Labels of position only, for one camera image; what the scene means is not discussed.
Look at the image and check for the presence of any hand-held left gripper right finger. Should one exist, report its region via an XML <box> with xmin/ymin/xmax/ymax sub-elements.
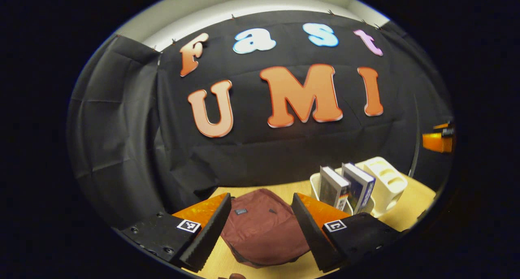
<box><xmin>291</xmin><ymin>192</ymin><xmax>403</xmax><ymax>273</ymax></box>

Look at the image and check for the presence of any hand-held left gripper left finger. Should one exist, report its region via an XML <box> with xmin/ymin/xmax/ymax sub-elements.
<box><xmin>121</xmin><ymin>192</ymin><xmax>232</xmax><ymax>273</ymax></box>

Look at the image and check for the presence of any maroon schoolbag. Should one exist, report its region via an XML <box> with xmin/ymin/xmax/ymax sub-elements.
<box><xmin>220</xmin><ymin>188</ymin><xmax>311</xmax><ymax>268</ymax></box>

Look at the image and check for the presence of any portrait cover book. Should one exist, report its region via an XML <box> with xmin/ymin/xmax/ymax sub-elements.
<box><xmin>319</xmin><ymin>166</ymin><xmax>351</xmax><ymax>212</ymax></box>

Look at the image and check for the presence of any white plastic bookshelf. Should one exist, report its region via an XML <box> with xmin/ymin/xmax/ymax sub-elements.
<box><xmin>310</xmin><ymin>156</ymin><xmax>408</xmax><ymax>218</ymax></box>

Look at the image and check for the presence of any blue cover book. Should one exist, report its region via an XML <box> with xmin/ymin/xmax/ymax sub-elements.
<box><xmin>341</xmin><ymin>162</ymin><xmax>376</xmax><ymax>214</ymax></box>

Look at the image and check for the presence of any thin grey pole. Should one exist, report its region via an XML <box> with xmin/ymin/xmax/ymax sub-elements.
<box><xmin>408</xmin><ymin>95</ymin><xmax>421</xmax><ymax>179</ymax></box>

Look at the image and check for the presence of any black backdrop cloth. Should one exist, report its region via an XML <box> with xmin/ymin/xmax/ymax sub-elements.
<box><xmin>67</xmin><ymin>11</ymin><xmax>453</xmax><ymax>231</ymax></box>

